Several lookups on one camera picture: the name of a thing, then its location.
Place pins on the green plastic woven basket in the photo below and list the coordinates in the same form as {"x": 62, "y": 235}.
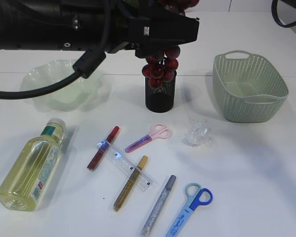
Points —
{"x": 247, "y": 90}

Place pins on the silver glitter glue pen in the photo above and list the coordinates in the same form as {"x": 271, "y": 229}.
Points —
{"x": 150, "y": 222}

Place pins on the clear plastic ruler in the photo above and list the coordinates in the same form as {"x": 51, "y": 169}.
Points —
{"x": 126, "y": 166}

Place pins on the purple artificial grape bunch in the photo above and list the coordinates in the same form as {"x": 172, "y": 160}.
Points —
{"x": 161, "y": 66}

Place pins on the blue capped scissors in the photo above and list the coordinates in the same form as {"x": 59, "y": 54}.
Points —
{"x": 196, "y": 196}

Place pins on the red glitter glue pen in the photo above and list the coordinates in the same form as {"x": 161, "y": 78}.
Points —
{"x": 104, "y": 146}

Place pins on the clear plastic sheet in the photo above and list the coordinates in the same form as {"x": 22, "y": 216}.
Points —
{"x": 197, "y": 133}

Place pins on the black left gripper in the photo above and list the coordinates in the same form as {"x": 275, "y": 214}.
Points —
{"x": 148, "y": 28}

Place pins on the yellow tea drink bottle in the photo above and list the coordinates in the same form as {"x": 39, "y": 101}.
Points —
{"x": 25, "y": 184}

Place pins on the gold glitter glue pen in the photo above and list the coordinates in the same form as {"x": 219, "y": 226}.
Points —
{"x": 129, "y": 184}

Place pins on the black mesh pen holder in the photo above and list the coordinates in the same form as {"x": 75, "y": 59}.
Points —
{"x": 160, "y": 100}

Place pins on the pink capped scissors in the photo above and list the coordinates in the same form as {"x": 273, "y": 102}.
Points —
{"x": 157, "y": 131}

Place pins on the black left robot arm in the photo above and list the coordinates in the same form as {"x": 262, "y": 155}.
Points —
{"x": 73, "y": 25}

